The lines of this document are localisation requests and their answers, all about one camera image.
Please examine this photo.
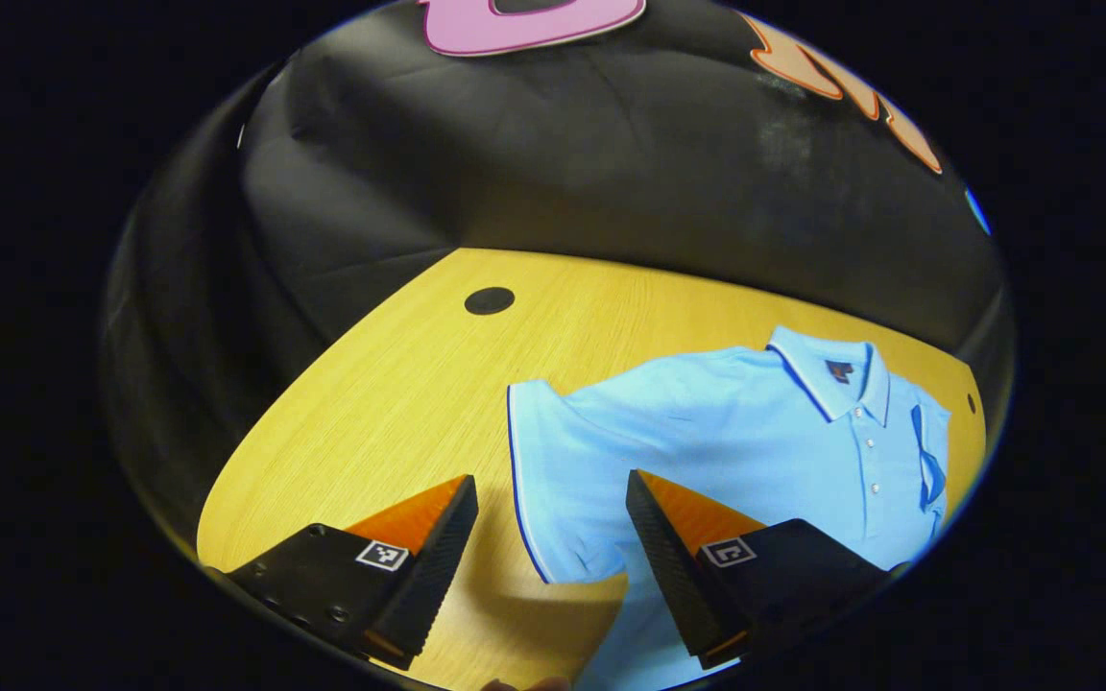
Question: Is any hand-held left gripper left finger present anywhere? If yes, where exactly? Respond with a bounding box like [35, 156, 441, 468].
[225, 474, 480, 672]

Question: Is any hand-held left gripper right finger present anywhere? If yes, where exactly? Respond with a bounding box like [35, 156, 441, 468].
[624, 469, 904, 672]

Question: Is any light blue polo T-shirt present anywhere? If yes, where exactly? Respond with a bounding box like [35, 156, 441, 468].
[505, 324, 953, 691]

